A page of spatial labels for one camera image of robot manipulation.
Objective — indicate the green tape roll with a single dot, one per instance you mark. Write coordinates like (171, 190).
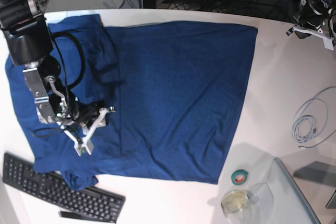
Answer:
(239, 177)

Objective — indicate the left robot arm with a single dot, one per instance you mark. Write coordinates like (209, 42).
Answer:
(327, 22)

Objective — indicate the clear tape dispenser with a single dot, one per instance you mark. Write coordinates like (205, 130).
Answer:
(236, 207)

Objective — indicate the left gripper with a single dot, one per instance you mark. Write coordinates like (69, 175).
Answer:
(311, 15)

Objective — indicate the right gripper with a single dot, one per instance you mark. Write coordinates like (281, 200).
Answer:
(83, 115)

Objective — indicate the black computer keyboard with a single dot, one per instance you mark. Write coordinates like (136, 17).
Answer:
(91, 203)

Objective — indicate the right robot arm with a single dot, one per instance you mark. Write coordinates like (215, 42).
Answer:
(30, 43)

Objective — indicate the dark blue t-shirt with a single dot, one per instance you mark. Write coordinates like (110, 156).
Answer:
(178, 89)

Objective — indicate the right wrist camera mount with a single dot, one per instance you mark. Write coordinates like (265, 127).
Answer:
(84, 145)

